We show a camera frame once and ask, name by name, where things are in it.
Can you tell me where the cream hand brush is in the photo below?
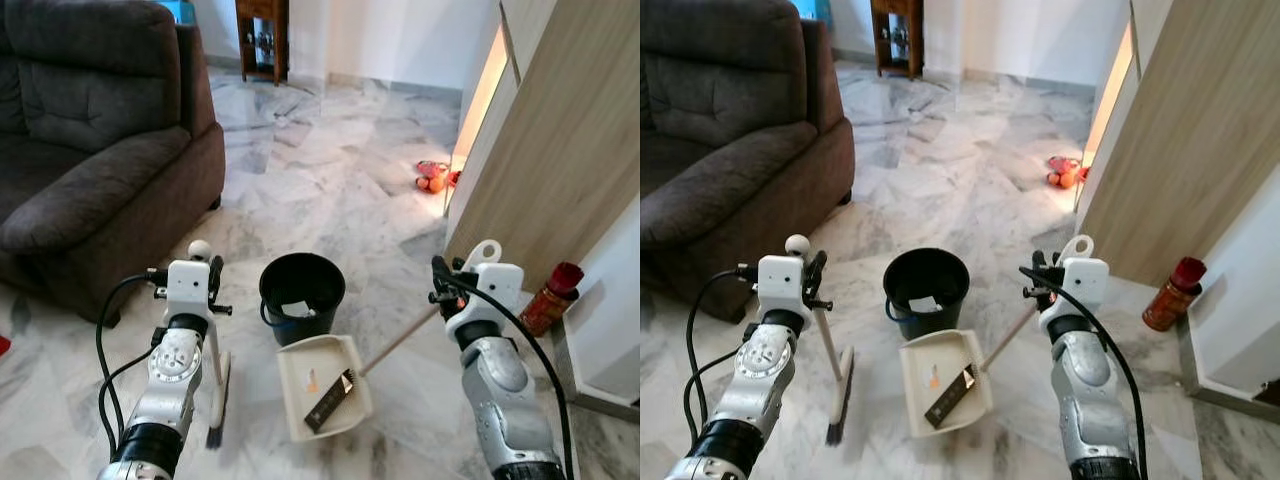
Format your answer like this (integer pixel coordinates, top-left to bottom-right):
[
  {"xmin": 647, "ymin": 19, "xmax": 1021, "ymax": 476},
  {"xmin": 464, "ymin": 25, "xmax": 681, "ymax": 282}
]
[
  {"xmin": 815, "ymin": 305, "xmax": 857, "ymax": 447},
  {"xmin": 204, "ymin": 310, "xmax": 234, "ymax": 449}
]

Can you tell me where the cream plastic dustpan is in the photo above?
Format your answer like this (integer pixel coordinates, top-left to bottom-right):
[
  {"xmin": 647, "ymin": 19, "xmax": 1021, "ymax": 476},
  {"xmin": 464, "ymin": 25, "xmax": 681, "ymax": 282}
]
[
  {"xmin": 276, "ymin": 304, "xmax": 443, "ymax": 444},
  {"xmin": 899, "ymin": 303, "xmax": 1043, "ymax": 439}
]

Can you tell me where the black plastic bucket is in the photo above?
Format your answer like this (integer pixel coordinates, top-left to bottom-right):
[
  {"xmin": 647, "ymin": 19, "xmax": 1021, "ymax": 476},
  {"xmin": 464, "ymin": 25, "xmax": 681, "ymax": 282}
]
[
  {"xmin": 258, "ymin": 252, "xmax": 348, "ymax": 349},
  {"xmin": 882, "ymin": 246, "xmax": 972, "ymax": 342}
]

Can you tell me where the orange can with red cap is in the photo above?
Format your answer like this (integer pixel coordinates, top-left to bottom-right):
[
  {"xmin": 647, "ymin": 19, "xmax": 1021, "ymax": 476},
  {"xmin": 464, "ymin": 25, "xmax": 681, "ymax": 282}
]
[
  {"xmin": 519, "ymin": 261, "xmax": 586, "ymax": 339},
  {"xmin": 1142, "ymin": 256, "xmax": 1209, "ymax": 333}
]

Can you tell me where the red and orange toy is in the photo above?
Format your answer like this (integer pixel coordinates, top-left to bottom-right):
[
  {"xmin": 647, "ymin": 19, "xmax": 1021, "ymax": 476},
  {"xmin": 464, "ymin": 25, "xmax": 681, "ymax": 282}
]
[
  {"xmin": 1044, "ymin": 154, "xmax": 1092, "ymax": 190},
  {"xmin": 414, "ymin": 159, "xmax": 462, "ymax": 194}
]

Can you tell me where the dark brown strip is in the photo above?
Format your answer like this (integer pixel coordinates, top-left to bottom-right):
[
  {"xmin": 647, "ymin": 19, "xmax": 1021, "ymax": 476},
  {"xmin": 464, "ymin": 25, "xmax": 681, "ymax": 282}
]
[
  {"xmin": 924, "ymin": 364, "xmax": 980, "ymax": 430},
  {"xmin": 304, "ymin": 367, "xmax": 357, "ymax": 434}
]

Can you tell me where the dark grey fabric sofa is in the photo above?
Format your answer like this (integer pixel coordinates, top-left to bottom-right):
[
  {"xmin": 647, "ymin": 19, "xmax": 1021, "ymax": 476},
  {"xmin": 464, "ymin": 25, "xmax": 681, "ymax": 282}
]
[
  {"xmin": 640, "ymin": 0, "xmax": 857, "ymax": 323},
  {"xmin": 0, "ymin": 0, "xmax": 227, "ymax": 327}
]

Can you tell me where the large light wood cabinet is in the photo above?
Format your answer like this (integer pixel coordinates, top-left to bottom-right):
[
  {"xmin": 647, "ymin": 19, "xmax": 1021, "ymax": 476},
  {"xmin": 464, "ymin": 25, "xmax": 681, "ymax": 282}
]
[
  {"xmin": 1074, "ymin": 0, "xmax": 1280, "ymax": 288},
  {"xmin": 444, "ymin": 0, "xmax": 641, "ymax": 292}
]

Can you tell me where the small dark wooden cabinet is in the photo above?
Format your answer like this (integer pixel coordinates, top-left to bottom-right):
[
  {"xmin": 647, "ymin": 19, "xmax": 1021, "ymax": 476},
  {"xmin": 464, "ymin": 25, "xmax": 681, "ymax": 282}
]
[
  {"xmin": 234, "ymin": 0, "xmax": 292, "ymax": 87},
  {"xmin": 869, "ymin": 0, "xmax": 927, "ymax": 80}
]

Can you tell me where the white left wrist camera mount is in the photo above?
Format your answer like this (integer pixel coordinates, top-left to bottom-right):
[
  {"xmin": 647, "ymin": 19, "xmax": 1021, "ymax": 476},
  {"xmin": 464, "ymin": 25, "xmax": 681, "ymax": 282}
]
[
  {"xmin": 164, "ymin": 240, "xmax": 217, "ymax": 321},
  {"xmin": 756, "ymin": 235, "xmax": 814, "ymax": 317}
]

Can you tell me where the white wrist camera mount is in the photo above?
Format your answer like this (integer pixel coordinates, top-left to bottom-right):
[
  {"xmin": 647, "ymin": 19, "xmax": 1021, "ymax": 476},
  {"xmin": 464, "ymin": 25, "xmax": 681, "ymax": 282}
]
[
  {"xmin": 164, "ymin": 240, "xmax": 217, "ymax": 321},
  {"xmin": 756, "ymin": 235, "xmax": 814, "ymax": 317},
  {"xmin": 464, "ymin": 239, "xmax": 525, "ymax": 322},
  {"xmin": 1057, "ymin": 235, "xmax": 1112, "ymax": 312}
]

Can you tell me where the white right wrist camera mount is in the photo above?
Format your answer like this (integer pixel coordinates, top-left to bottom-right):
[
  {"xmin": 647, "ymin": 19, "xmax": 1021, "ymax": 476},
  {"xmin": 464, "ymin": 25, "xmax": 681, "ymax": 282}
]
[
  {"xmin": 1057, "ymin": 235, "xmax": 1112, "ymax": 312},
  {"xmin": 464, "ymin": 239, "xmax": 525, "ymax": 322}
]

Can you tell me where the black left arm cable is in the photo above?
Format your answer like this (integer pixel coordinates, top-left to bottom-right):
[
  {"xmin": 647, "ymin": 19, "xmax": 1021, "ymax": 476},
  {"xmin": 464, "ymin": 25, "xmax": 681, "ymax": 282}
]
[
  {"xmin": 94, "ymin": 271, "xmax": 171, "ymax": 459},
  {"xmin": 684, "ymin": 266, "xmax": 761, "ymax": 449}
]

